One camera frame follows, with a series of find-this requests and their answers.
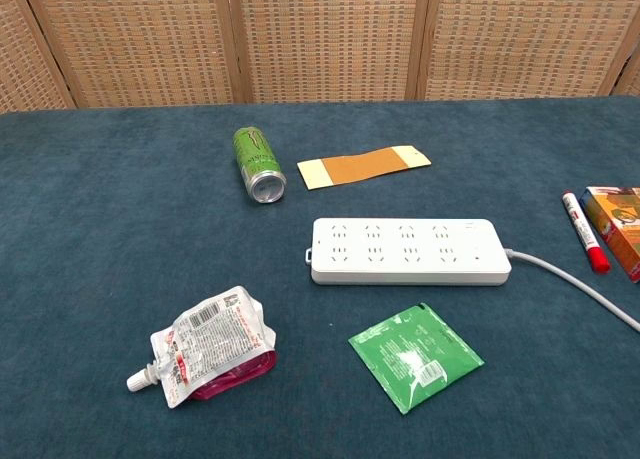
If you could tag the white spouted drink pouch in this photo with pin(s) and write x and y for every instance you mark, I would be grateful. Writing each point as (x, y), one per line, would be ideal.
(210, 339)

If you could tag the orange cardboard box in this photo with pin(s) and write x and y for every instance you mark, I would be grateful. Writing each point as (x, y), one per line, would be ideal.
(617, 224)

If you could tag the green foil sachet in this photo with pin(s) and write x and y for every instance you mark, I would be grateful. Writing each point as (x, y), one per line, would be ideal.
(415, 356)

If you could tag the red whiteboard marker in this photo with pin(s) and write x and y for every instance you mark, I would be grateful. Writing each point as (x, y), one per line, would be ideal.
(585, 231)

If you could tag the woven rattan folding screen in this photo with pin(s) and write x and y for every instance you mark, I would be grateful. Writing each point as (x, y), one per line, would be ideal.
(320, 39)

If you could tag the tan adhesive bandage strip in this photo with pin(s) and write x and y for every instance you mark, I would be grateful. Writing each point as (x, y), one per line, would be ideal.
(360, 166)

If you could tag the teal table cloth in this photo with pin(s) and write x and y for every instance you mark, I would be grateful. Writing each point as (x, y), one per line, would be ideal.
(100, 229)

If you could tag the green energy drink can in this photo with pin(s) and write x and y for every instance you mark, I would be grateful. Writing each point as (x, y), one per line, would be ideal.
(256, 159)

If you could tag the white power strip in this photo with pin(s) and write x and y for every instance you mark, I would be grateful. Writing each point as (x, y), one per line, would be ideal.
(410, 259)

